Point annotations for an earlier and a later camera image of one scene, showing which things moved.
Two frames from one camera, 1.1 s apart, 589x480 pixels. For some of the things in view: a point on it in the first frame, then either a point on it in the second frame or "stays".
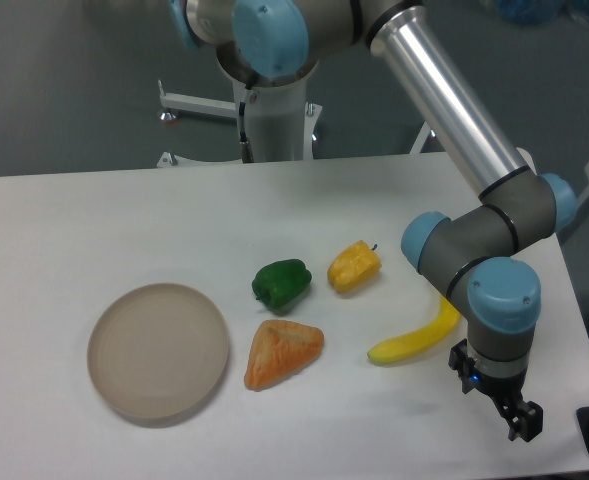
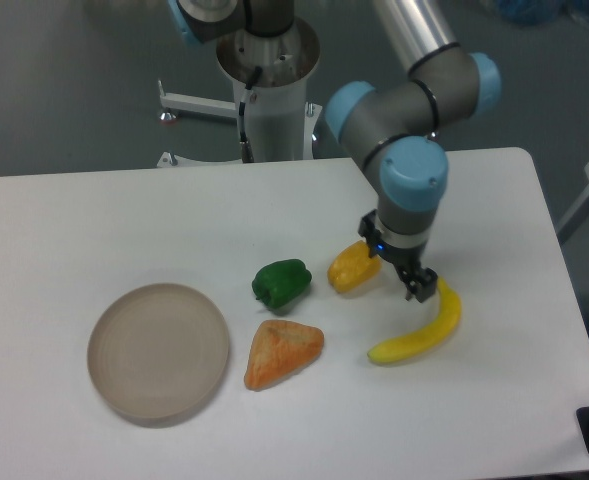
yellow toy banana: (416, 342) stays
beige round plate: (158, 350) stays
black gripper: (524, 419) to (421, 283)
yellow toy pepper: (353, 267) stays
